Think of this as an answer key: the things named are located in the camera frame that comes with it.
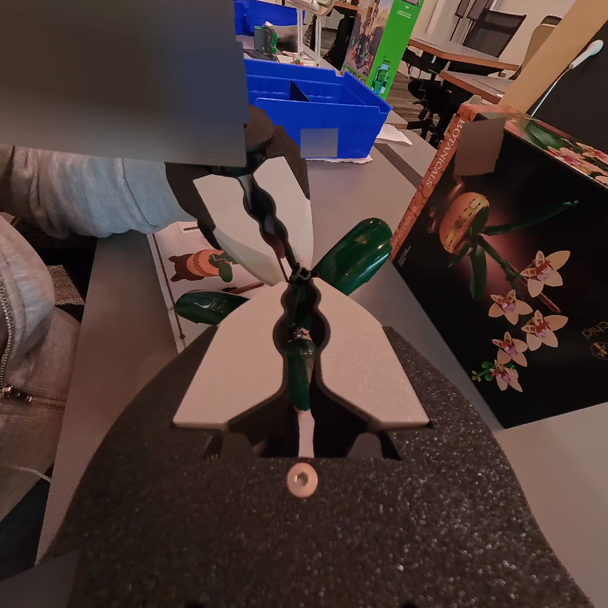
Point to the small dark brick model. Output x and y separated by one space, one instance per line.
265 42

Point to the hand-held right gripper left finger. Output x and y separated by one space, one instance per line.
228 375

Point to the white instruction booklet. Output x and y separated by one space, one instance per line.
190 285

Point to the brown cardboard panel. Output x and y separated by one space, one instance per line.
593 80

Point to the black chair base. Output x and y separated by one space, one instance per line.
425 104

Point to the small blue plastic bin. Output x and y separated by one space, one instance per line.
256 14

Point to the green toy brick plant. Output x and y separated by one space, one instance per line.
354 251

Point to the dark orchid toy box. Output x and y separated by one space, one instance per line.
536 228

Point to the person's left forearm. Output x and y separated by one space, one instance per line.
71 194

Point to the grey desk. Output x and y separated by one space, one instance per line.
118 403

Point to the person's grey zip jacket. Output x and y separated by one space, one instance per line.
28 356

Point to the white stand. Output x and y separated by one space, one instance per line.
300 33

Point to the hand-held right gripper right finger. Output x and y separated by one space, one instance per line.
370 375

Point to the thin rod with white tip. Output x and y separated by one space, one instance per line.
586 52

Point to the large blue plastic bin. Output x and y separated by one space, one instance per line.
361 123

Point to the wood-edged office desk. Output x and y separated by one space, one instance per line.
456 52
475 83

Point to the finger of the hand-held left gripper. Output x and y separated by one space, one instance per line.
294 204
228 213

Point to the green toy box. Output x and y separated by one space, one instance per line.
394 42

